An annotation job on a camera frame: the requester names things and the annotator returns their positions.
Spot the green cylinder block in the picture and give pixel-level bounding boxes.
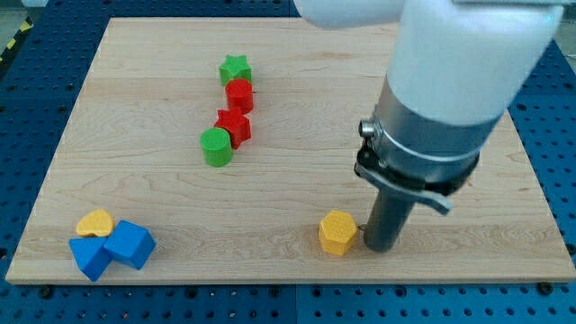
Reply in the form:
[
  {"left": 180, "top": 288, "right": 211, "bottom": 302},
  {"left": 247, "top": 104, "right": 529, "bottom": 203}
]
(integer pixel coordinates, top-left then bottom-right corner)
[{"left": 200, "top": 127, "right": 233, "bottom": 167}]

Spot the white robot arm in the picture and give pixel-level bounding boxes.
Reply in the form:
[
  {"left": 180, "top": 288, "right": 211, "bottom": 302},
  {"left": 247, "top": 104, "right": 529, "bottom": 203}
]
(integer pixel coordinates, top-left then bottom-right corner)
[{"left": 295, "top": 0, "right": 563, "bottom": 252}]

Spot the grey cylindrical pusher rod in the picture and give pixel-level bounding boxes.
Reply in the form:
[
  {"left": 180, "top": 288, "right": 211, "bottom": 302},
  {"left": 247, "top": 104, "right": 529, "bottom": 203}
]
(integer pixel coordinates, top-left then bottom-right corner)
[{"left": 364, "top": 190, "right": 414, "bottom": 253}]

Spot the green star block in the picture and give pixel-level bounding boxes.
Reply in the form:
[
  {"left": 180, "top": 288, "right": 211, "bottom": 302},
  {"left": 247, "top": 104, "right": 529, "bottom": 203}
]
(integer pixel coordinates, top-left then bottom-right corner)
[{"left": 219, "top": 55, "right": 252, "bottom": 86}]

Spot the yellow heart block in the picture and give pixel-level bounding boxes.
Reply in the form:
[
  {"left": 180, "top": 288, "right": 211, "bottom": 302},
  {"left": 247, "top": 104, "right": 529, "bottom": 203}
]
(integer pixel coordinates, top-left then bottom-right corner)
[{"left": 76, "top": 209, "right": 116, "bottom": 238}]

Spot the red star block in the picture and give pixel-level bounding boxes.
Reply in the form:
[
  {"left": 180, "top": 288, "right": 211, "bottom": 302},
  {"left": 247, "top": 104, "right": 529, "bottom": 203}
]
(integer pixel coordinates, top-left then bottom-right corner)
[{"left": 214, "top": 107, "right": 251, "bottom": 149}]

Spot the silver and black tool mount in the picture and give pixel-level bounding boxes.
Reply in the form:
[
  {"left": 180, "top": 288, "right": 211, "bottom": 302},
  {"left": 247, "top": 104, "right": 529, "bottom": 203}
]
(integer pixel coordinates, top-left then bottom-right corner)
[{"left": 355, "top": 81, "right": 500, "bottom": 214}]

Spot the red cylinder block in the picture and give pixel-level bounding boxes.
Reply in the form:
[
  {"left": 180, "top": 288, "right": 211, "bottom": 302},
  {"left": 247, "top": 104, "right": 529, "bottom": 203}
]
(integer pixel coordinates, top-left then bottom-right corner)
[{"left": 225, "top": 78, "right": 254, "bottom": 114}]

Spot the yellow hexagon block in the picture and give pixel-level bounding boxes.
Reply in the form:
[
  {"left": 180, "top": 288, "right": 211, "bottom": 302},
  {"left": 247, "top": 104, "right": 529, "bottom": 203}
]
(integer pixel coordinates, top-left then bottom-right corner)
[{"left": 319, "top": 210, "right": 358, "bottom": 257}]

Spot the blue triangle block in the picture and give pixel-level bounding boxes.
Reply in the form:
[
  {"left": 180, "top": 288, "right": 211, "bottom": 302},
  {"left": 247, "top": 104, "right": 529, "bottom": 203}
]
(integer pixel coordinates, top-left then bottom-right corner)
[{"left": 68, "top": 237, "right": 112, "bottom": 282}]

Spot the wooden board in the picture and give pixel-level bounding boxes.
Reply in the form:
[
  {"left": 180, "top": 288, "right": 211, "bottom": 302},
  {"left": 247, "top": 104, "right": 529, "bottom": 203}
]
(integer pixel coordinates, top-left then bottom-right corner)
[{"left": 6, "top": 17, "right": 575, "bottom": 285}]

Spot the blue cube block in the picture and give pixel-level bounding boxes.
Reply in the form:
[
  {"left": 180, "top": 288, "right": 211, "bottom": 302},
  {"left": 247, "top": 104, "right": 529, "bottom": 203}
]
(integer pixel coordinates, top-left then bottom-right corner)
[{"left": 103, "top": 220, "right": 156, "bottom": 270}]

